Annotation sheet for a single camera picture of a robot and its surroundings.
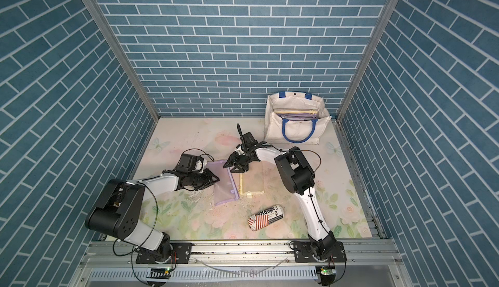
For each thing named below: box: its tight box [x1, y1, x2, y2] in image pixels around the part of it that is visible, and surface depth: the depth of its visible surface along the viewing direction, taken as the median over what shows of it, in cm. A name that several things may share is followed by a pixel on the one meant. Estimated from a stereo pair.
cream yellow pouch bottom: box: [239, 160, 265, 198], surface depth 95 cm
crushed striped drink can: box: [247, 204, 284, 232], surface depth 81 cm
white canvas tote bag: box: [263, 91, 333, 145], surface depth 101 cm
